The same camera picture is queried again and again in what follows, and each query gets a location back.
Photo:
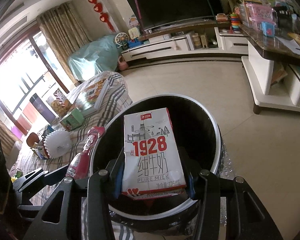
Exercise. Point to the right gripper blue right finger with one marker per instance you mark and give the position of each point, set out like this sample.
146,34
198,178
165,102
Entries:
191,192

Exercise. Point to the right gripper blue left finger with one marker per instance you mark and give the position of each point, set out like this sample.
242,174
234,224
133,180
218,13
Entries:
117,174

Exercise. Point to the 1928 milk carton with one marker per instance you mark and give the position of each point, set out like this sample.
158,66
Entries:
152,164

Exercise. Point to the pink snack packet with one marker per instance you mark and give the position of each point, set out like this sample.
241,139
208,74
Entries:
79,166

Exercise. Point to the white honeycomb paper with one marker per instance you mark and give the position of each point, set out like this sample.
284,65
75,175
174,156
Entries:
57,143

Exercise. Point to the orange red snack bag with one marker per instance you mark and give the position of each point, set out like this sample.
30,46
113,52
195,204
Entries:
41,152

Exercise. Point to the white round trash bin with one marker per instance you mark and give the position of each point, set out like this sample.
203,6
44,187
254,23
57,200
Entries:
189,119

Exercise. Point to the red apple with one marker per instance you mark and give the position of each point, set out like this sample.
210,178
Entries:
32,139

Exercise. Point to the left beige curtain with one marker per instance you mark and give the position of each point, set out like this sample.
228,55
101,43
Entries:
8,139

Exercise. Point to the beige curtain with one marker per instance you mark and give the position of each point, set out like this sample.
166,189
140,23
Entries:
65,33
8,139

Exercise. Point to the green small box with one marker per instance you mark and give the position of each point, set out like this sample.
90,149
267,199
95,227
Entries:
72,120

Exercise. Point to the purple thermos bottle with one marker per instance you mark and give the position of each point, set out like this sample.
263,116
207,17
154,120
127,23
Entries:
42,108

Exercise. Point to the clear cookie jar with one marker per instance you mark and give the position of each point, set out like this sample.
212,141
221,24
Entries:
59,103

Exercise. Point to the large orange snack box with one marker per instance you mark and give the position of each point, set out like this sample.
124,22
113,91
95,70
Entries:
89,100

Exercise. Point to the plaid tablecloth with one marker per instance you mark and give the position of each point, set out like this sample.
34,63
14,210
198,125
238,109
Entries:
115,100

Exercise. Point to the teal covered armchair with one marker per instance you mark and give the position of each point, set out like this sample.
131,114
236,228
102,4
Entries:
93,58

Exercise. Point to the marble side table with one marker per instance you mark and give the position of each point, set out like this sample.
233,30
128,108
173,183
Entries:
271,69

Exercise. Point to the ferris wheel toy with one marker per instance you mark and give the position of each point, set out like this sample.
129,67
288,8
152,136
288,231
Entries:
121,40

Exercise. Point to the toy telephone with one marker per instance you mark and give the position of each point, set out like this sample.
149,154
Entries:
134,33

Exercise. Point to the white tv cabinet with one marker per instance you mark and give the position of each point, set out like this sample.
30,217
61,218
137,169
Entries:
194,38

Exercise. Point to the right beige curtain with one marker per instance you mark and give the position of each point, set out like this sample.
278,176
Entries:
65,33

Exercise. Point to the left red heart hanging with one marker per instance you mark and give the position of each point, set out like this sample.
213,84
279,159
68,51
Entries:
103,15

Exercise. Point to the rainbow stacking rings toy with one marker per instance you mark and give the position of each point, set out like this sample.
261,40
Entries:
235,22

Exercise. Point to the white paper sheet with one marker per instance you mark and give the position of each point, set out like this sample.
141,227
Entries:
291,44

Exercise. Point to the pink toy box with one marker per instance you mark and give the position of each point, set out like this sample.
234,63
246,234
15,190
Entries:
260,13

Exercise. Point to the black television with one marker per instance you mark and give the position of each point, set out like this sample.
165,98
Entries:
155,13

